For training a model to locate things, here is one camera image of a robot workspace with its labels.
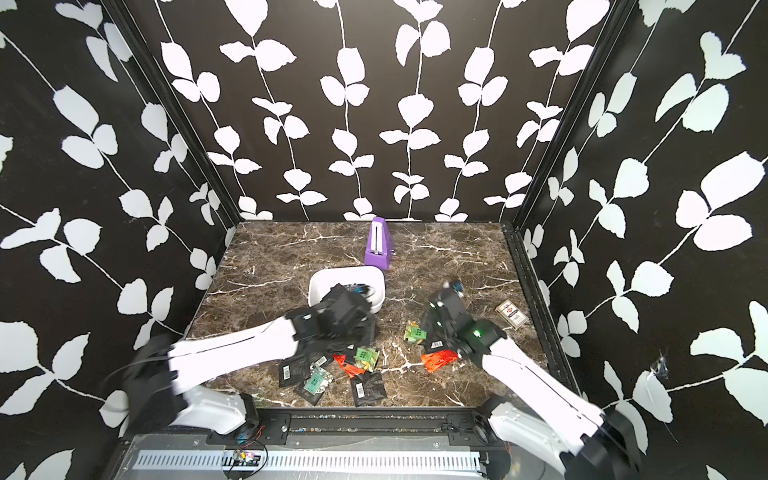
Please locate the black tea bag front centre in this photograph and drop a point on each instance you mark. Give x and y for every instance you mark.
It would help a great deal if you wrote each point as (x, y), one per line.
(368, 389)

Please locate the red tea bag under green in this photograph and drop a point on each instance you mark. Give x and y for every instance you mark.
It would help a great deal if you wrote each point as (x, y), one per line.
(348, 366)

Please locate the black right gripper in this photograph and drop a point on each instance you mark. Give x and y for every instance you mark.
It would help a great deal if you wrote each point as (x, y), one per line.
(430, 319)

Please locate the black tea bag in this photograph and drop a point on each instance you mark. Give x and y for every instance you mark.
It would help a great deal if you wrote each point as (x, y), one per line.
(293, 371)
(368, 389)

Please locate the perforated white metal rail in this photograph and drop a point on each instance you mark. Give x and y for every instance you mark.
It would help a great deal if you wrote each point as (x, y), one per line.
(455, 463)

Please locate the white plastic storage box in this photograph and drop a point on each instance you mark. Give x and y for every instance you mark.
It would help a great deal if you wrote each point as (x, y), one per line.
(368, 281)

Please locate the orange red tea bag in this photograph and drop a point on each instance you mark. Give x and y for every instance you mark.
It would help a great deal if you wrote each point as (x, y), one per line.
(438, 359)

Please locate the green grape oolong tea bag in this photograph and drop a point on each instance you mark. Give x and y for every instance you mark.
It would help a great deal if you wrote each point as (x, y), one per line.
(313, 388)

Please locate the black tea bag front left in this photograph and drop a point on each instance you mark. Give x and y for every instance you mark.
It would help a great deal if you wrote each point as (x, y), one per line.
(293, 371)

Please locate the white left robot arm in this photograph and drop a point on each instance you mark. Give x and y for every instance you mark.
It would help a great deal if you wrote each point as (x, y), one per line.
(165, 383)

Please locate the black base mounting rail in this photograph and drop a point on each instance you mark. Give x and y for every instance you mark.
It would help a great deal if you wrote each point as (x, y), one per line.
(460, 426)

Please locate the purple metronome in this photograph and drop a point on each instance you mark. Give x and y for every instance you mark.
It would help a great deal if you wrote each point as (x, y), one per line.
(379, 250)

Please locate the green tea bag centre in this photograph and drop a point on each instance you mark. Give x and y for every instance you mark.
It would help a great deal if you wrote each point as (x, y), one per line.
(366, 358)

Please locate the green yellow tea bag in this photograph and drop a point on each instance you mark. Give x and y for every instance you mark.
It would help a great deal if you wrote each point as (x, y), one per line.
(414, 334)

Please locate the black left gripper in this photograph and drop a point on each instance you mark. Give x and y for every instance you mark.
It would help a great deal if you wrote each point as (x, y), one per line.
(371, 337)

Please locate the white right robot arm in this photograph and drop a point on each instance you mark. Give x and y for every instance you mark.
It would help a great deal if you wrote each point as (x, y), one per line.
(568, 433)

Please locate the white red card pack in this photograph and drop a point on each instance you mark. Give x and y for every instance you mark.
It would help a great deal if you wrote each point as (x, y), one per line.
(514, 316)

